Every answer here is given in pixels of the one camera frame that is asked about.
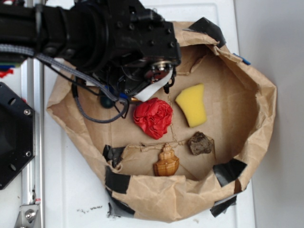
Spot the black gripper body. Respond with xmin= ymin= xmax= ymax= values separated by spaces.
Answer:
xmin=106 ymin=0 xmax=181 ymax=100

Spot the dark green plastic pickle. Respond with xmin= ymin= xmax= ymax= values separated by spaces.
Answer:
xmin=100 ymin=96 xmax=114 ymax=109

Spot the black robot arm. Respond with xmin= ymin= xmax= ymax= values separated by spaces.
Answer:
xmin=0 ymin=0 xmax=181 ymax=96

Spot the crumpled red paper ball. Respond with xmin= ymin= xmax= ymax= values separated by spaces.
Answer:
xmin=133 ymin=98 xmax=173 ymax=140

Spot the yellow sponge piece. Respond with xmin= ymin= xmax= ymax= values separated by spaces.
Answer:
xmin=175 ymin=84 xmax=207 ymax=128

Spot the brown paper bag tray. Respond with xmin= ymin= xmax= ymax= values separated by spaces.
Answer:
xmin=47 ymin=22 xmax=277 ymax=222

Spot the brown rough rock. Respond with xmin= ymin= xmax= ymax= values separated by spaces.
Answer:
xmin=188 ymin=132 xmax=213 ymax=155

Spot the orange spiral seashell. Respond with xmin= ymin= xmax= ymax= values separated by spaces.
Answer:
xmin=153 ymin=143 xmax=180 ymax=176

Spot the white plastic board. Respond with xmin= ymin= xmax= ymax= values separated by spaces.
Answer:
xmin=43 ymin=0 xmax=256 ymax=228

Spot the aluminium extrusion rail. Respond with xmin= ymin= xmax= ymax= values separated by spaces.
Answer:
xmin=15 ymin=59 xmax=45 ymax=228

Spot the grey braided cable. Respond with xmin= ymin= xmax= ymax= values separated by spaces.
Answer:
xmin=0 ymin=44 xmax=130 ymax=124

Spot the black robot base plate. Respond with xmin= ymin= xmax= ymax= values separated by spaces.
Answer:
xmin=0 ymin=82 xmax=35 ymax=190

